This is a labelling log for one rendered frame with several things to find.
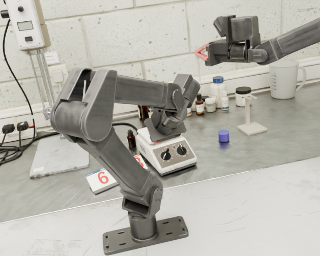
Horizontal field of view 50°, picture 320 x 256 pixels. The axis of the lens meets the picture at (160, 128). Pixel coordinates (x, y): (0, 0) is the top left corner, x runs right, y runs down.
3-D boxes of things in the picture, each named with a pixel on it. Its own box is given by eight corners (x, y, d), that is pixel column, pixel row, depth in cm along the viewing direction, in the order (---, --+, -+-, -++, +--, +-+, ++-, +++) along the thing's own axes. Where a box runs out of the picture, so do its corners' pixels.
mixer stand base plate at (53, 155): (89, 166, 117) (88, 164, 116) (29, 179, 114) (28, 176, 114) (89, 132, 144) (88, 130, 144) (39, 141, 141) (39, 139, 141)
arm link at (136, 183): (144, 181, 84) (68, 92, 61) (166, 188, 81) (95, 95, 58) (132, 204, 82) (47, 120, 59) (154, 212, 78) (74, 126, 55)
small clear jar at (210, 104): (213, 107, 153) (212, 96, 151) (218, 110, 149) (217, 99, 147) (203, 110, 152) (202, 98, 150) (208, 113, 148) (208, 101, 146)
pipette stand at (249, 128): (267, 130, 126) (267, 97, 121) (248, 135, 124) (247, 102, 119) (255, 123, 133) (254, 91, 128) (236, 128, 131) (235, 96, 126)
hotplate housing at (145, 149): (198, 164, 110) (196, 142, 106) (161, 177, 105) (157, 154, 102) (168, 140, 129) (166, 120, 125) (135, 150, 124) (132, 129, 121)
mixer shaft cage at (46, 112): (62, 119, 122) (44, 48, 112) (42, 122, 121) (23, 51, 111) (63, 113, 128) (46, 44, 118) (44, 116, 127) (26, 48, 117)
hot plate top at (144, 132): (183, 134, 113) (183, 132, 113) (149, 145, 109) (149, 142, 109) (167, 123, 123) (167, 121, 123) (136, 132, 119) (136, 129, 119)
